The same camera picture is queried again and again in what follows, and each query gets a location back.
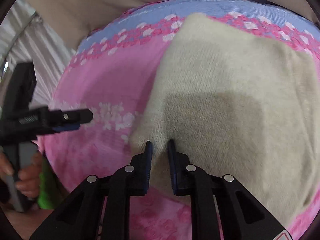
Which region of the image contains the cream knit sweater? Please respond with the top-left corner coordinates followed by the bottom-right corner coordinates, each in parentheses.
top-left (130, 13), bottom-right (319, 226)

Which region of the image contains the person's left hand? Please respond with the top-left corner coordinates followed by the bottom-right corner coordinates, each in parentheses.
top-left (0, 151), bottom-right (45, 199)

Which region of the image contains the green object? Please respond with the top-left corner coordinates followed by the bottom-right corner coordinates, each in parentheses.
top-left (37, 154), bottom-right (58, 210)

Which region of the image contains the pink blue floral bedsheet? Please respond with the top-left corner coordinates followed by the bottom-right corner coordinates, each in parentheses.
top-left (42, 0), bottom-right (319, 239)

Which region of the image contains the white pleated curtain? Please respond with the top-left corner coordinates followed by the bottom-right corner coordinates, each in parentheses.
top-left (1, 0), bottom-right (75, 107)

